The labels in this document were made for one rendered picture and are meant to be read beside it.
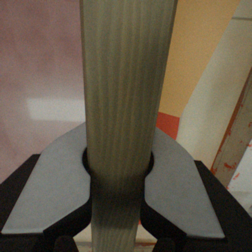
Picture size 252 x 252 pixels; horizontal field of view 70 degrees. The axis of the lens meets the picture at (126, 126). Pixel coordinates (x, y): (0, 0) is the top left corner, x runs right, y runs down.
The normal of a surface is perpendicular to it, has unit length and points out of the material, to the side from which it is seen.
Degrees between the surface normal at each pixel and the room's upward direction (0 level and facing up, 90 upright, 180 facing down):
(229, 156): 90
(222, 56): 0
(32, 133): 0
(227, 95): 0
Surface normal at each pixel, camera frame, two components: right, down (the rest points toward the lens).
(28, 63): 0.01, 0.51
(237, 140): -1.00, -0.04
